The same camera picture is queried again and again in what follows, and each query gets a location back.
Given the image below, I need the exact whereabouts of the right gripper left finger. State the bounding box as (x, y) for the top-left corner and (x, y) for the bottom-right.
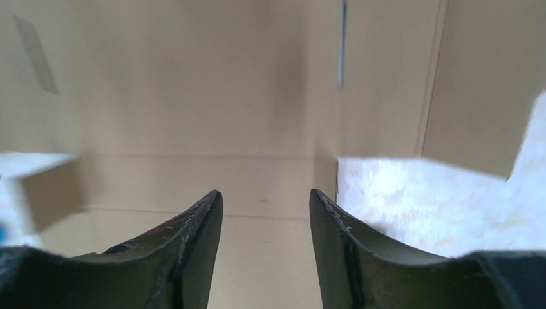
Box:
(1, 190), (223, 309)

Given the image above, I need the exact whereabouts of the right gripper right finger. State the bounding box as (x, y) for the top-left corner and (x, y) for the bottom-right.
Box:
(309, 189), (545, 309)

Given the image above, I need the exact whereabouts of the brown cardboard box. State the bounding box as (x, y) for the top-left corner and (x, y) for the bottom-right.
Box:
(1, 1), (545, 308)

